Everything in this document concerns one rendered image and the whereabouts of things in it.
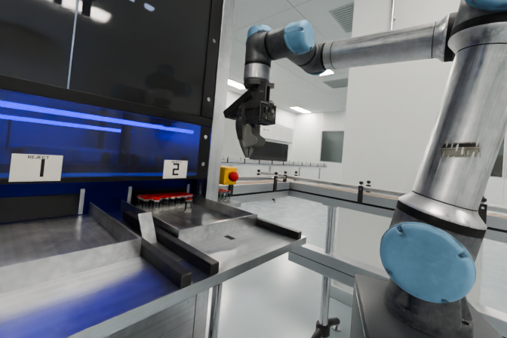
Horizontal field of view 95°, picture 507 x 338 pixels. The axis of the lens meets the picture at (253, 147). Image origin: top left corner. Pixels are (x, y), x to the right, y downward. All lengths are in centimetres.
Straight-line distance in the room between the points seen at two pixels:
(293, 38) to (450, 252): 50
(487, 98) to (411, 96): 155
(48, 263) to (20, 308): 7
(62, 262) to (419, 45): 77
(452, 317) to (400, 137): 146
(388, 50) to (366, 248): 164
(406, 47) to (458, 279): 45
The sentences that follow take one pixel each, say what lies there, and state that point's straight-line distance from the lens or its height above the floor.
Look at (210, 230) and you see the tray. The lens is 61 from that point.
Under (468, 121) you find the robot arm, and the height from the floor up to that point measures 117.
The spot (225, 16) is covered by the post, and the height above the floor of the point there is 162.
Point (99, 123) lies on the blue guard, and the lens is 73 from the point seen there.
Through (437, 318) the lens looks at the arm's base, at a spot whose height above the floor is 82.
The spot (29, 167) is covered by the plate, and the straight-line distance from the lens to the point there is 71.
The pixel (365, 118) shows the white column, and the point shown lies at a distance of 203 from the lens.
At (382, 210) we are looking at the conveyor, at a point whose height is 87.
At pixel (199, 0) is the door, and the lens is 100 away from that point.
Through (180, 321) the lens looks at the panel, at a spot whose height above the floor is 49.
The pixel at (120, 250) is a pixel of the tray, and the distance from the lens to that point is 51.
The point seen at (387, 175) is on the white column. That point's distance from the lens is 196.
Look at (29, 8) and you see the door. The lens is 77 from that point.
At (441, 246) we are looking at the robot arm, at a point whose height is 99.
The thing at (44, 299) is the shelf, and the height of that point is 88.
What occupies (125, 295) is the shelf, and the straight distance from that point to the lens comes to 43.
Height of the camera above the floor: 109
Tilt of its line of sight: 2 degrees up
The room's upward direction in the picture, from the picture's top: 5 degrees clockwise
